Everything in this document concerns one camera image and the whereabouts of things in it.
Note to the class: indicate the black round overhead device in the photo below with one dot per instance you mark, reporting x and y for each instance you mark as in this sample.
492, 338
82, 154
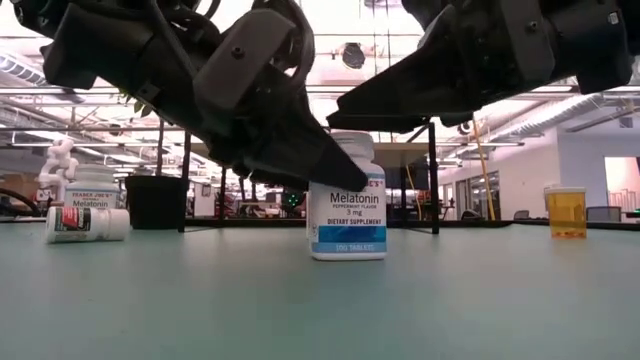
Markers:
353, 56

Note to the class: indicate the green table mat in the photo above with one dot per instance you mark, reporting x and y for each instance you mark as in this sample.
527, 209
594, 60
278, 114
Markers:
320, 310

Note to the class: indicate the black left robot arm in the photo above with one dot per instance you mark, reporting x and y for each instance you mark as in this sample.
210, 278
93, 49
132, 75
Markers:
30, 15

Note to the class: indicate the white articulated robot figure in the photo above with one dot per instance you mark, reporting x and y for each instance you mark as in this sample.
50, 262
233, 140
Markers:
60, 160

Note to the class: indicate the black aluminium table frame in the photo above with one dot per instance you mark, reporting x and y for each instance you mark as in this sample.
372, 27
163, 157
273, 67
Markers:
465, 223

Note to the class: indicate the orange pill vial white cap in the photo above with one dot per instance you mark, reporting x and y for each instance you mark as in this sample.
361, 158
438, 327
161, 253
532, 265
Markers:
565, 215

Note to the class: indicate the grey office chair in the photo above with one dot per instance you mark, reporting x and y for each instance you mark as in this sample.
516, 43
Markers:
602, 214
521, 215

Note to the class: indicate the potted green plant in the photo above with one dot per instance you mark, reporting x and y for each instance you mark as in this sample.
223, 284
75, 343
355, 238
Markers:
155, 202

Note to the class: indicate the wooden shelf black metal legs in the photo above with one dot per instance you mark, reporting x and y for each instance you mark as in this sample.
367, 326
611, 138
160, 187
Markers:
400, 155

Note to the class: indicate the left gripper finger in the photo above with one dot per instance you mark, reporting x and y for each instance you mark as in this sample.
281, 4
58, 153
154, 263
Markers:
260, 125
270, 181

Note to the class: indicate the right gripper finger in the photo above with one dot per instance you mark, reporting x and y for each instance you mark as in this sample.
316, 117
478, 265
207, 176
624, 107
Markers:
425, 85
370, 122

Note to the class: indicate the small white bottle red label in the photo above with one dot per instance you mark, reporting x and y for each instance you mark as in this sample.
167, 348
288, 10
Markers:
100, 225

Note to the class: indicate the white melatonin bottle blue label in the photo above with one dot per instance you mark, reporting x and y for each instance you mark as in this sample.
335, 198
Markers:
92, 195
347, 225

